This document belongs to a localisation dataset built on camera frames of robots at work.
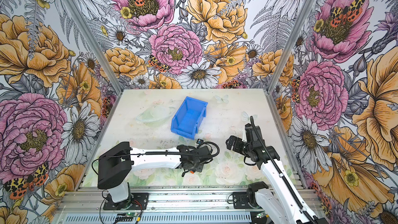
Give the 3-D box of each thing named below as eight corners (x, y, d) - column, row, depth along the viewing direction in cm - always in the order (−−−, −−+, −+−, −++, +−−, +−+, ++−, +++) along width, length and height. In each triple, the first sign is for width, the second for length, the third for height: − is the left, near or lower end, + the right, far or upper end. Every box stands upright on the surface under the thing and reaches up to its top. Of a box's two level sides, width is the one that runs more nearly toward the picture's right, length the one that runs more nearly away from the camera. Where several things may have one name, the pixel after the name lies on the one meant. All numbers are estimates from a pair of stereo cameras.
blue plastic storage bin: (170, 133, 100) (167, 124, 92) (186, 106, 115) (185, 95, 107) (193, 142, 96) (192, 132, 88) (207, 112, 111) (207, 102, 103)
